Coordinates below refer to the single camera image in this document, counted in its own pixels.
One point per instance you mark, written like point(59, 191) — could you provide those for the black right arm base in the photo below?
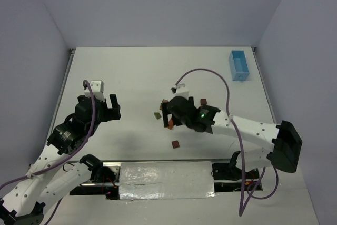
point(228, 179)

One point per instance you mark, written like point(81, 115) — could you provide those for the silver reflective tape sheet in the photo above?
point(166, 180)

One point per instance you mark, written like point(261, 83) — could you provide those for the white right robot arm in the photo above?
point(260, 144)

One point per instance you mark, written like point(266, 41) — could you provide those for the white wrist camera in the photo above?
point(180, 90)
point(97, 87)

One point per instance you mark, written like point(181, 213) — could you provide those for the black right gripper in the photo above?
point(170, 114)

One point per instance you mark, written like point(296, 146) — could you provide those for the orange wood arch block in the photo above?
point(171, 123)

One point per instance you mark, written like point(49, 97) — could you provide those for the blue plastic box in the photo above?
point(238, 65)

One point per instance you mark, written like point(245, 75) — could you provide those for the green wood triangle block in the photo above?
point(157, 115)

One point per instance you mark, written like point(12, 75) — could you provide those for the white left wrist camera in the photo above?
point(97, 87)

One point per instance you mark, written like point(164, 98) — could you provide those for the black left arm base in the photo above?
point(103, 181)

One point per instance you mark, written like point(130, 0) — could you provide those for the reddish brown wood cube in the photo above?
point(175, 144)

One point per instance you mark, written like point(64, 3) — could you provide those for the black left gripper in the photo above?
point(107, 110)

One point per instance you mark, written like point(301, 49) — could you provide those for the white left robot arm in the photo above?
point(38, 190)

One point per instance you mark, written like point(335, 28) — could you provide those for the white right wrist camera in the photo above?
point(180, 90)

